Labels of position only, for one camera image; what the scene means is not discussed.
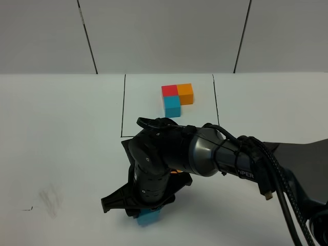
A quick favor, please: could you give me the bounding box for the red template cube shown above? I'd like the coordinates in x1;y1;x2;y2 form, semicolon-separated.
161;85;180;105

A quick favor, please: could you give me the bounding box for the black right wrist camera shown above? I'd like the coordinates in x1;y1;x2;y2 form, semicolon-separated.
121;139;135;166

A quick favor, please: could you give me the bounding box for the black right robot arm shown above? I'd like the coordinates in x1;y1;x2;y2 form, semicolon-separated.
101;117;327;245

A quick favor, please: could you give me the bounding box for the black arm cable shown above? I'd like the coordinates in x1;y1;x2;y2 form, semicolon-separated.
202;122;316;246

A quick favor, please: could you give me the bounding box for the orange template cube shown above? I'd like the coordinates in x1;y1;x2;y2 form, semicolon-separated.
177;84;194;105

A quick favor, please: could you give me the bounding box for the blue template cube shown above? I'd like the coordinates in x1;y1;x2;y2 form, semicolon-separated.
163;96;181;118

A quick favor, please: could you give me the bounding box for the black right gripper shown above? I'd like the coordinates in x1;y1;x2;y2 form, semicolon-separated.
101;165;192;218

